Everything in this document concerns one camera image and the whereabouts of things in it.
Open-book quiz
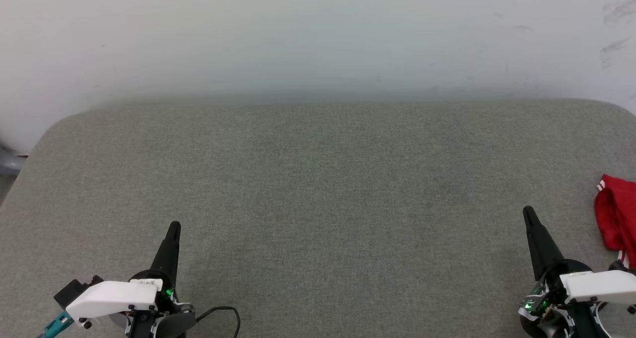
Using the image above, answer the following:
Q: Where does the grey object beside sofa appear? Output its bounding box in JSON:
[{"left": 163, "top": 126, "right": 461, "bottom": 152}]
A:
[{"left": 0, "top": 146, "right": 28, "bottom": 175}]

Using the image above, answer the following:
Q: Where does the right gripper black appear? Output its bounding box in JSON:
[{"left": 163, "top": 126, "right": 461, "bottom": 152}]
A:
[{"left": 518, "top": 205, "right": 593, "bottom": 338}]

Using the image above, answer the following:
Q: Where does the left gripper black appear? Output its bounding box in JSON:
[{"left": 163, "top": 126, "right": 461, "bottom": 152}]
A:
[{"left": 124, "top": 221, "right": 196, "bottom": 338}]

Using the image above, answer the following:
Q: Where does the grey fabric sofa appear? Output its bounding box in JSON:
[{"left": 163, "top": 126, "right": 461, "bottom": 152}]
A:
[{"left": 0, "top": 98, "right": 636, "bottom": 338}]

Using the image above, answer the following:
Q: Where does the red and white garment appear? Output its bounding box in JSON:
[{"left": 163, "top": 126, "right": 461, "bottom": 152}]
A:
[{"left": 594, "top": 174, "right": 636, "bottom": 270}]

